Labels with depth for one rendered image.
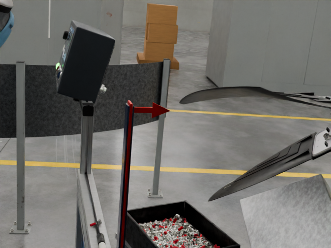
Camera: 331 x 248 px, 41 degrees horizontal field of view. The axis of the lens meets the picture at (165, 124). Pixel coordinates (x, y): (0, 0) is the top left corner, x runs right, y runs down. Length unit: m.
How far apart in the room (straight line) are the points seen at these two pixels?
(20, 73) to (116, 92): 0.59
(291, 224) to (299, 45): 6.54
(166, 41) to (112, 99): 6.27
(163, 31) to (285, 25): 2.70
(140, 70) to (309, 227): 2.10
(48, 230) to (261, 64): 5.07
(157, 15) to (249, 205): 8.09
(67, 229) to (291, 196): 2.05
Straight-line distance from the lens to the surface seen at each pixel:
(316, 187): 0.79
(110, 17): 5.00
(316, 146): 0.88
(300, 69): 7.32
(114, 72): 2.62
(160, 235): 0.99
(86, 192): 1.14
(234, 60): 6.97
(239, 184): 0.91
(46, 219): 2.84
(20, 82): 2.42
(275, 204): 0.80
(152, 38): 8.84
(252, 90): 0.58
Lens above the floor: 1.34
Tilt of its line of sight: 16 degrees down
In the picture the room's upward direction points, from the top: 5 degrees clockwise
